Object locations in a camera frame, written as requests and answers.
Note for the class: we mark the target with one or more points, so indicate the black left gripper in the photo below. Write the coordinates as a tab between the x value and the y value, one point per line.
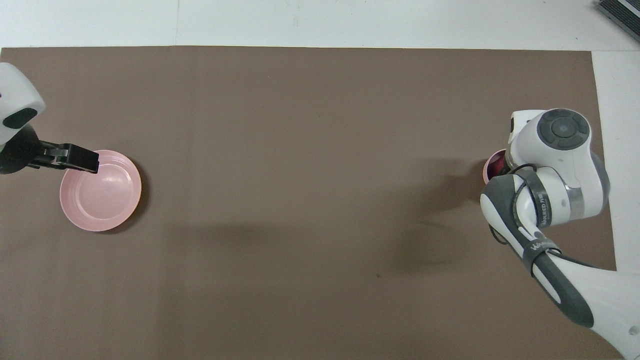
17	150

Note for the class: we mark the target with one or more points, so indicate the dark red apple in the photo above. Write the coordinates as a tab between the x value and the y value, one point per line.
497	165

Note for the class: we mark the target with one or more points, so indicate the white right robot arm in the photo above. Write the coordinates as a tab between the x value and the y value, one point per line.
560	150

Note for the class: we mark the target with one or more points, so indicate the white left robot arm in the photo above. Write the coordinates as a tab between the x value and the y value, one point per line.
15	95

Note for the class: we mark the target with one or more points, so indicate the pink plate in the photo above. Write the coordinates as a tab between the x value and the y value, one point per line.
105	195

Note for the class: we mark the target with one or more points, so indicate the pink bowl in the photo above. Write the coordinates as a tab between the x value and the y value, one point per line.
486	171

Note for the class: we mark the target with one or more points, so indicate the brown table mat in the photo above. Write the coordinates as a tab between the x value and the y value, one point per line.
300	150

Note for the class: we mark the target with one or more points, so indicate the dark ribbed device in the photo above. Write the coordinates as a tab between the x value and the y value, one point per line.
625	10

